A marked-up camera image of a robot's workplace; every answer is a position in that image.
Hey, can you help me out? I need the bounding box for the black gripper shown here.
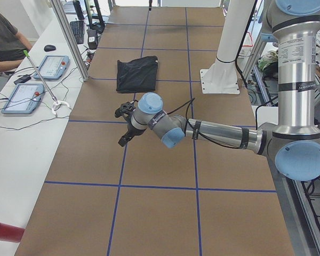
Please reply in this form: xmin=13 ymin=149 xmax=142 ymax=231
xmin=118 ymin=120 xmax=146 ymax=146

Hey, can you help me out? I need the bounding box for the seated person grey shirt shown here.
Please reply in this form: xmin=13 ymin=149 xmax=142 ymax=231
xmin=0 ymin=13 xmax=32 ymax=72

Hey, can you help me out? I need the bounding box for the near teach pendant tablet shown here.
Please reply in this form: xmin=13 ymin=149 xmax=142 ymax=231
xmin=1 ymin=83 xmax=45 ymax=114

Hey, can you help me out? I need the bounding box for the black keyboard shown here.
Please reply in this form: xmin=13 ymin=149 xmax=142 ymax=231
xmin=69 ymin=20 xmax=84 ymax=44

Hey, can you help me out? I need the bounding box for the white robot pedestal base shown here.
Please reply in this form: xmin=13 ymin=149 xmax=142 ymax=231
xmin=200 ymin=0 xmax=257 ymax=94

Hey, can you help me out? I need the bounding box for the aluminium frame post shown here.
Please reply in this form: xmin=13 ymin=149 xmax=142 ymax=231
xmin=50 ymin=0 xmax=89 ymax=82

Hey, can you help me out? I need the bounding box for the far teach pendant tablet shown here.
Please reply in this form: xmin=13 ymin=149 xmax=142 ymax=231
xmin=38 ymin=55 xmax=70 ymax=81

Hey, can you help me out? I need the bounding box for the black computer mouse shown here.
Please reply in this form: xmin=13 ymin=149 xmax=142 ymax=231
xmin=44 ymin=44 xmax=57 ymax=52

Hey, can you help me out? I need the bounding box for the black graphic t-shirt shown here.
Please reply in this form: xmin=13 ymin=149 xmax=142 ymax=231
xmin=116 ymin=55 xmax=158 ymax=93

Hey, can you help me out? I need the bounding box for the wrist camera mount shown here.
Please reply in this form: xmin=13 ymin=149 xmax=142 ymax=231
xmin=114 ymin=100 xmax=138 ymax=120

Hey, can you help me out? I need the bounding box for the red fire extinguisher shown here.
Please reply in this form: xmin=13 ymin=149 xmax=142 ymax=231
xmin=0 ymin=222 xmax=25 ymax=243

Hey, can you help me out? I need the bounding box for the teach pendant tablet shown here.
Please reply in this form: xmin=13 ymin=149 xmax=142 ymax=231
xmin=1 ymin=83 xmax=45 ymax=114
xmin=38 ymin=55 xmax=70 ymax=81

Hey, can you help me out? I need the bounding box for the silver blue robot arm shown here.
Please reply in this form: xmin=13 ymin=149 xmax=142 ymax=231
xmin=115 ymin=1 xmax=320 ymax=181

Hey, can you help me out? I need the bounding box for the green tipped reach stick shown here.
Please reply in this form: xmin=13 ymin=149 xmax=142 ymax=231
xmin=23 ymin=50 xmax=71 ymax=116

